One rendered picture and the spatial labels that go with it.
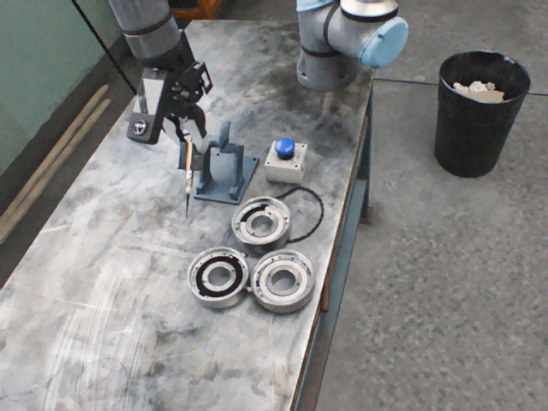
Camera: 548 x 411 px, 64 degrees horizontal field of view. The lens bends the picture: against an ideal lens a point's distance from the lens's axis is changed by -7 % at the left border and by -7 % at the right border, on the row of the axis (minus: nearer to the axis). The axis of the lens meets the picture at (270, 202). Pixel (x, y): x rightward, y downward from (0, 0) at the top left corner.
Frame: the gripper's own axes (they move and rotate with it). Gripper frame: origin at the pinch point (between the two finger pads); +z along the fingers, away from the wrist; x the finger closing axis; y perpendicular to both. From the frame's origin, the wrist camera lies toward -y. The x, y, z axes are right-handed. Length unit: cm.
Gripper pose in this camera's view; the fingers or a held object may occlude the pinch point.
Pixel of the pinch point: (192, 149)
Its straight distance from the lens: 82.8
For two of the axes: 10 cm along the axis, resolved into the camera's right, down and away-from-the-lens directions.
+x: -9.2, -1.7, 3.6
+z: 1.9, 6.1, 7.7
